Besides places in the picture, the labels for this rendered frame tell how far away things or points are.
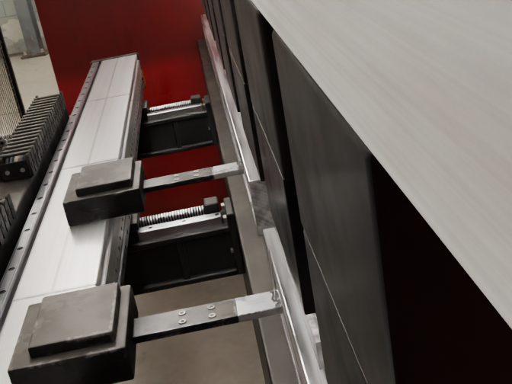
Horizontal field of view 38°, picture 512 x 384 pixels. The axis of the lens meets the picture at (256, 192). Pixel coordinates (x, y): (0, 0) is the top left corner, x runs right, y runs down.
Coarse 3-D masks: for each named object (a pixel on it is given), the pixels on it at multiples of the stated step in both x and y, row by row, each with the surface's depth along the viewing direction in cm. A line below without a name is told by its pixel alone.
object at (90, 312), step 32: (96, 288) 77; (128, 288) 78; (32, 320) 76; (64, 320) 72; (96, 320) 71; (128, 320) 73; (160, 320) 75; (192, 320) 74; (224, 320) 73; (32, 352) 69; (64, 352) 69; (96, 352) 68; (128, 352) 69
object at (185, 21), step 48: (48, 0) 266; (96, 0) 268; (144, 0) 270; (192, 0) 272; (48, 48) 272; (96, 48) 274; (144, 48) 276; (192, 48) 278; (144, 96) 283; (192, 192) 299
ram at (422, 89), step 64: (256, 0) 32; (320, 0) 17; (384, 0) 11; (448, 0) 9; (320, 64) 19; (384, 64) 12; (448, 64) 9; (384, 128) 13; (448, 128) 10; (448, 192) 10
